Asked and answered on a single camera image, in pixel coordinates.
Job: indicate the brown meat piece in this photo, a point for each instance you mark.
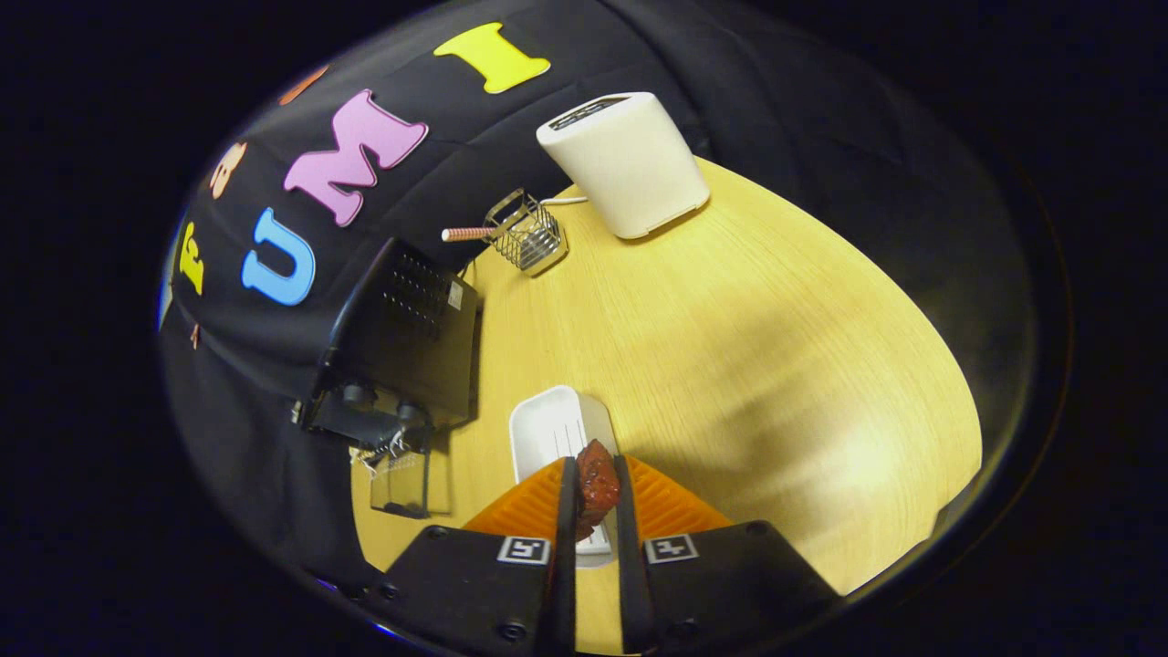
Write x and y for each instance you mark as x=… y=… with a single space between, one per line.
x=598 y=484

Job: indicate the white toaster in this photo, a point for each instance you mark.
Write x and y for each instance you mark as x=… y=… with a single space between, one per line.
x=630 y=164

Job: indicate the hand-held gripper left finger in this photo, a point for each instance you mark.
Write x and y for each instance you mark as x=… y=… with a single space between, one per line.
x=566 y=566

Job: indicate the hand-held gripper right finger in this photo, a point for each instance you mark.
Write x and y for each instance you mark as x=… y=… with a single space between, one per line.
x=630 y=566

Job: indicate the white plastic tray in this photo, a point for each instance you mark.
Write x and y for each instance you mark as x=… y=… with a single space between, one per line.
x=547 y=429

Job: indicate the black backdrop cloth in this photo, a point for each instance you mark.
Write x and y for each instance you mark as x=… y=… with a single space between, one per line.
x=438 y=91

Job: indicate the black toaster oven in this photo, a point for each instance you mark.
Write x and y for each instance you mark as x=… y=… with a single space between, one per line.
x=411 y=347

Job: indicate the striped straw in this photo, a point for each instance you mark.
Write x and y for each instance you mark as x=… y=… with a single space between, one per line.
x=465 y=234

